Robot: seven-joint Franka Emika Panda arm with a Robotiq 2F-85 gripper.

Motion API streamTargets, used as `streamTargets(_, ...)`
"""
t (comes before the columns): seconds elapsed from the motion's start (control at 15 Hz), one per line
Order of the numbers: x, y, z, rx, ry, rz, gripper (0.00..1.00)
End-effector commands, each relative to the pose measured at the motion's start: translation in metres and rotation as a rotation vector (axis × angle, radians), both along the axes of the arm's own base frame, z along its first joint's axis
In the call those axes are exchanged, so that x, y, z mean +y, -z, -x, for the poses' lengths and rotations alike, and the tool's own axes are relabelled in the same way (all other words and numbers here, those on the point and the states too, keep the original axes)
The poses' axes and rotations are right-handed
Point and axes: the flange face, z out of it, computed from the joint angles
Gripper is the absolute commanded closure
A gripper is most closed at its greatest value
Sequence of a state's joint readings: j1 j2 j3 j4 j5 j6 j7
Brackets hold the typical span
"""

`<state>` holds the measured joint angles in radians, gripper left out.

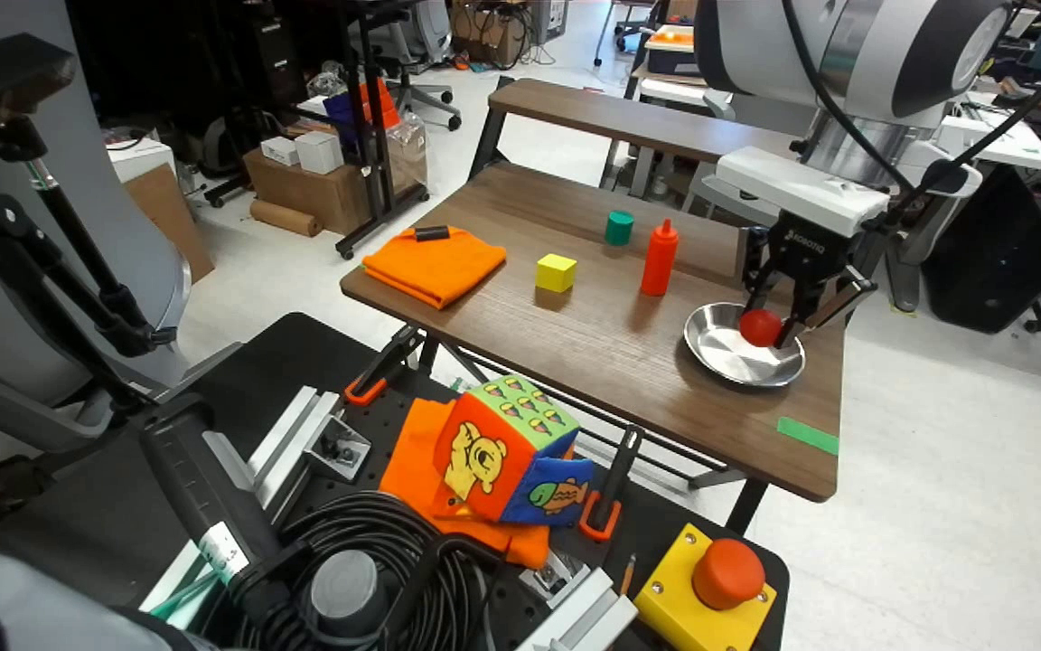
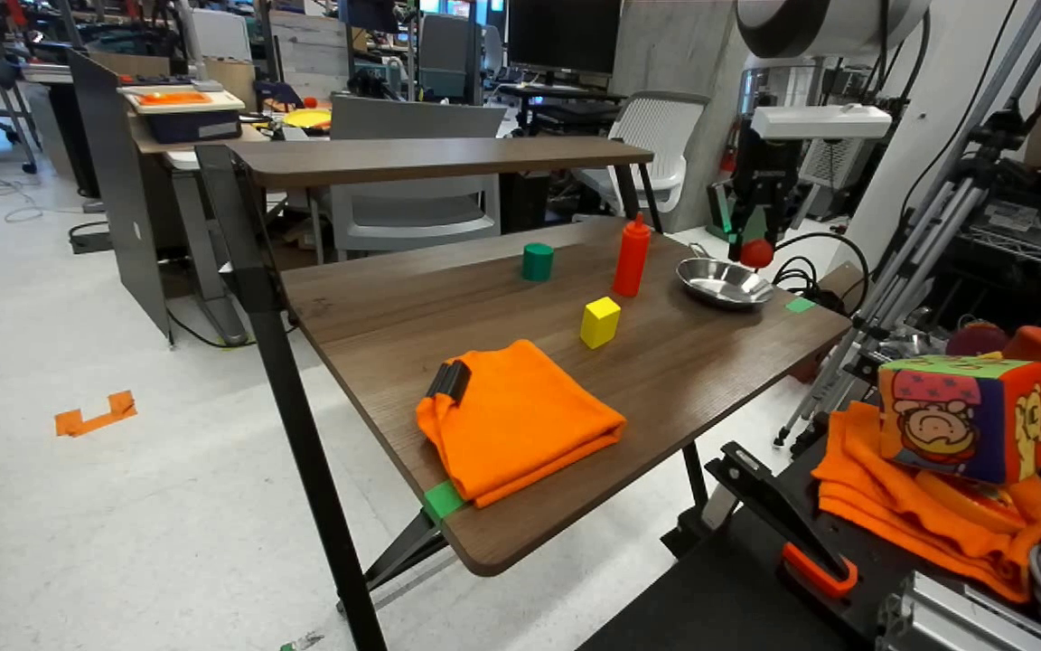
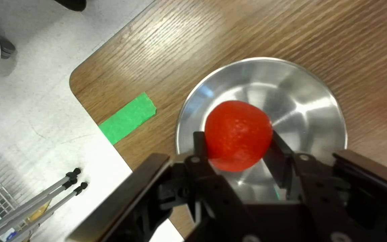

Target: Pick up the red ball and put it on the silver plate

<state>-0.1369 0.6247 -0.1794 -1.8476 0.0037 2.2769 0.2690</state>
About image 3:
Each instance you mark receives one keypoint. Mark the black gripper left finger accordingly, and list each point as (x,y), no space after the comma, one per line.
(204,172)

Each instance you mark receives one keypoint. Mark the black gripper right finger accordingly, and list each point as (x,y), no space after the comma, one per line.
(284,163)

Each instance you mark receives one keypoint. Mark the red ball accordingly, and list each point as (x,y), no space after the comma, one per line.
(237,136)

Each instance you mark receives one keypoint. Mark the green tape strip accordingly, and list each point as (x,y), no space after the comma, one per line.
(127,117)

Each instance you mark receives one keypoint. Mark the wooden table with shelf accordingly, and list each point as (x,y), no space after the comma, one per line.
(247,40)

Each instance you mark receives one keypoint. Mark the silver tripod legs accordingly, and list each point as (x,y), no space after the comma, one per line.
(40,202)

